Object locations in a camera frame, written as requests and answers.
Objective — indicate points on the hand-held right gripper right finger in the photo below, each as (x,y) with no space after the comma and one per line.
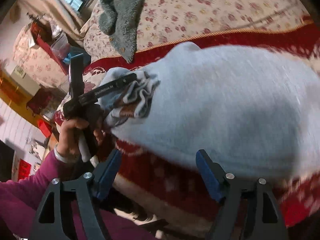
(207,177)

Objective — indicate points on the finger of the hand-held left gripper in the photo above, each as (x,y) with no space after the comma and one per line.
(110,88)

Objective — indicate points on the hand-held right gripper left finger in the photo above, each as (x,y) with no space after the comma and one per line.
(108,177)

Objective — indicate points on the light grey pants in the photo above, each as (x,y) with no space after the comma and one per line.
(225,105)

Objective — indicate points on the person's left hand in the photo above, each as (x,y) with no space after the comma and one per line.
(68,140)

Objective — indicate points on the clear plastic container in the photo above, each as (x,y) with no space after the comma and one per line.
(60,46)

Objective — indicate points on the red and white floral blanket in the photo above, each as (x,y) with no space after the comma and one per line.
(155,172)

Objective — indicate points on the rose print cloth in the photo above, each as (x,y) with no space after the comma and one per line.
(32,60)

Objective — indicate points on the white box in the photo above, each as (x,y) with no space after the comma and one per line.
(22,78)

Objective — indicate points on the red box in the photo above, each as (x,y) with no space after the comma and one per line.
(45,127)

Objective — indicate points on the yellow wooden cabinet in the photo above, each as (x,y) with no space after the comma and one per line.
(15,97)

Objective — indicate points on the grey fleece garment with buttons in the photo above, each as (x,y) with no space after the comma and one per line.
(122,17)

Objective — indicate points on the beige curtain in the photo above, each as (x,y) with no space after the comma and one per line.
(50,10)

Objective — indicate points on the red paper decoration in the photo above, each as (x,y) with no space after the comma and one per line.
(25,168)

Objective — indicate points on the cream rose print quilt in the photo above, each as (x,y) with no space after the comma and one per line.
(200,7)

